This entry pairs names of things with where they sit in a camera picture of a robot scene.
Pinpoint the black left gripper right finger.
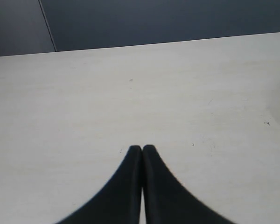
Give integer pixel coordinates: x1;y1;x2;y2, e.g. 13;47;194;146
142;145;232;224

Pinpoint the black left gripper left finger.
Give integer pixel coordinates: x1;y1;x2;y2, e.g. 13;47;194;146
59;145;143;224

